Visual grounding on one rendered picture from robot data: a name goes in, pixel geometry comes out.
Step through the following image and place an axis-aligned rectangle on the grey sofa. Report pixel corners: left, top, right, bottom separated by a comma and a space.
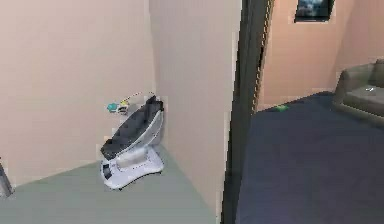
331, 58, 384, 127

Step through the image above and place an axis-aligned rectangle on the dark framed wall picture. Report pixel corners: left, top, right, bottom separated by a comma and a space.
293, 0, 336, 24

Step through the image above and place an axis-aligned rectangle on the dark room door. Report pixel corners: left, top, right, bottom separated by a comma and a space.
220, 0, 276, 224

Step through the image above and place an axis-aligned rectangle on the white and black baby swing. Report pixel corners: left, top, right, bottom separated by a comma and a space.
99, 91, 166, 191

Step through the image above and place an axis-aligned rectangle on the grey metal leg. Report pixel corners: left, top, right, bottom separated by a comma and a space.
0, 157, 15, 198

